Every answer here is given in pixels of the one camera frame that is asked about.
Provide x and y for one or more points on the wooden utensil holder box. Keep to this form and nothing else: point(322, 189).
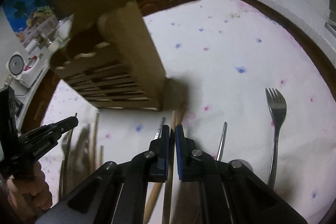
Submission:
point(110, 58)

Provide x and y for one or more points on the white rice cooker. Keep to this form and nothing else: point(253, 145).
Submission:
point(26, 72)

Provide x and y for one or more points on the white floral tablecloth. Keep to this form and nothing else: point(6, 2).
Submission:
point(220, 56)

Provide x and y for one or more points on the steel chopstick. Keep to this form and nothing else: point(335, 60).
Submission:
point(222, 142)
point(159, 130)

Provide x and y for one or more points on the person's left hand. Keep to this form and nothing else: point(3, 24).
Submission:
point(37, 188)

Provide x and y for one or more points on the tropical fruit poster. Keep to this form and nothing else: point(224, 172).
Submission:
point(29, 19)

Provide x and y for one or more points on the steel fork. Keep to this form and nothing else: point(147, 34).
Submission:
point(277, 107)

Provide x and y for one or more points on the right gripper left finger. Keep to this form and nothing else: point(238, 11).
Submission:
point(116, 193)

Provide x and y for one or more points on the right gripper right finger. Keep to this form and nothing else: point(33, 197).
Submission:
point(229, 192)

